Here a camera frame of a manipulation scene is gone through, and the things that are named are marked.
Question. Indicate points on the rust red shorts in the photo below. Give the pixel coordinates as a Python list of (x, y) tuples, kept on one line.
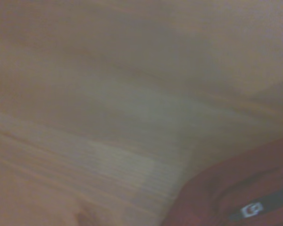
[(238, 183)]

